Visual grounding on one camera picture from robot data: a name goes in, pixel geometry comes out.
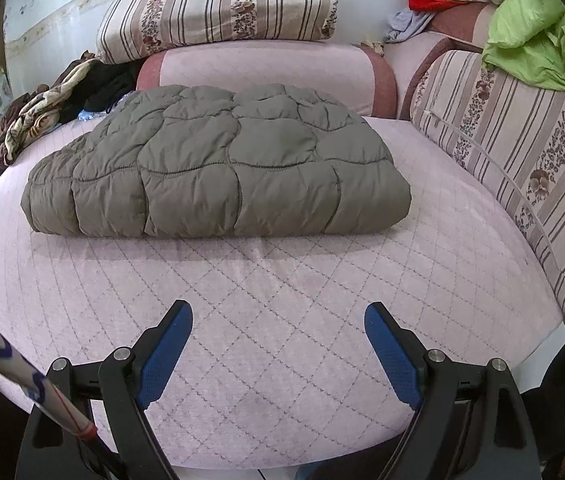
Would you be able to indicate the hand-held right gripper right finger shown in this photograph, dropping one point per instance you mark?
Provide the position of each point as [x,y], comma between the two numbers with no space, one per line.
[392,360]

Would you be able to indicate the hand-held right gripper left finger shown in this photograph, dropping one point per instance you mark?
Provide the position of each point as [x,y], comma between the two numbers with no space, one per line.
[165,360]

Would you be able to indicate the olive puffer jacket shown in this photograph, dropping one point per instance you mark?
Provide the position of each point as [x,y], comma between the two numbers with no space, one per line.
[212,175]

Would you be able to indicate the pink quilted sofa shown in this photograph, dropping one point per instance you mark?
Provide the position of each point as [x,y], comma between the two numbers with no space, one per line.
[262,300]

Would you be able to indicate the striped floral cushion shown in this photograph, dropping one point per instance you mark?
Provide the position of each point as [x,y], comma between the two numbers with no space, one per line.
[527,160]
[202,10]

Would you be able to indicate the brown patterned blanket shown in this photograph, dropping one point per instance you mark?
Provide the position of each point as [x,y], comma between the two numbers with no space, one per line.
[27,120]

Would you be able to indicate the light blue plastic wrapper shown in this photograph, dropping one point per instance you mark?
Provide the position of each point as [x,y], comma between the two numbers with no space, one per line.
[90,115]

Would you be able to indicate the black cloth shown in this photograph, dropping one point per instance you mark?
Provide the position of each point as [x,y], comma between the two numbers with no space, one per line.
[107,92]

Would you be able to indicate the grey-blue cloth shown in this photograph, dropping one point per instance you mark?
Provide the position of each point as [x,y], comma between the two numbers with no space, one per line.
[407,25]

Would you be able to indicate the green cloth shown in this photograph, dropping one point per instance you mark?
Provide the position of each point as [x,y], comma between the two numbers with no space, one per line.
[537,40]

